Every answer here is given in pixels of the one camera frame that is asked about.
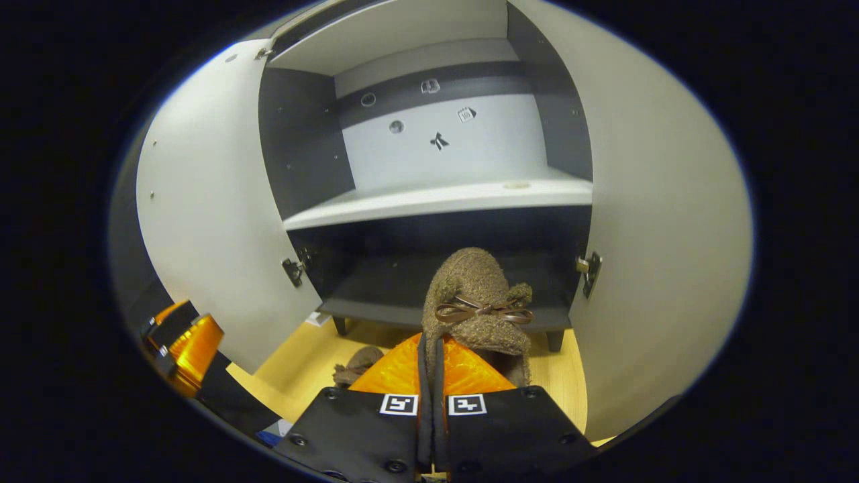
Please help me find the brown fuzzy shoe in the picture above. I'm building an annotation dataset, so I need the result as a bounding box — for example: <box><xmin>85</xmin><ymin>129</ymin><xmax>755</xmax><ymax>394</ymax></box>
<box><xmin>421</xmin><ymin>247</ymin><xmax>536</xmax><ymax>390</ymax></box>
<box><xmin>332</xmin><ymin>345</ymin><xmax>387</xmax><ymax>388</ymax></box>

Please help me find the white and grey shoe cabinet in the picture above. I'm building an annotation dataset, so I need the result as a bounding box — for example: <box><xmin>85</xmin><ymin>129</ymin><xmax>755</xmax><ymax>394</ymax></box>
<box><xmin>258</xmin><ymin>0</ymin><xmax>595</xmax><ymax>353</ymax></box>

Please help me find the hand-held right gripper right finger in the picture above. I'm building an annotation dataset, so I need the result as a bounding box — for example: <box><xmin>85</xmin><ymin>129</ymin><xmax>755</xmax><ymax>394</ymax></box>
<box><xmin>433</xmin><ymin>335</ymin><xmax>598</xmax><ymax>480</ymax></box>

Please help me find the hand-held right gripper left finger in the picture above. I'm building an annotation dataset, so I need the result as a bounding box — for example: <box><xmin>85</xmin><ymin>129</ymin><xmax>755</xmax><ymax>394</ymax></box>
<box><xmin>274</xmin><ymin>333</ymin><xmax>430</xmax><ymax>483</ymax></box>

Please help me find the white shoe cabinet door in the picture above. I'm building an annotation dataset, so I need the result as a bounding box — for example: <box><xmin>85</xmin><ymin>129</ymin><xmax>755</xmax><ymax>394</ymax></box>
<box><xmin>508</xmin><ymin>0</ymin><xmax>754</xmax><ymax>442</ymax></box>
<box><xmin>136</xmin><ymin>38</ymin><xmax>323</xmax><ymax>375</ymax></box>

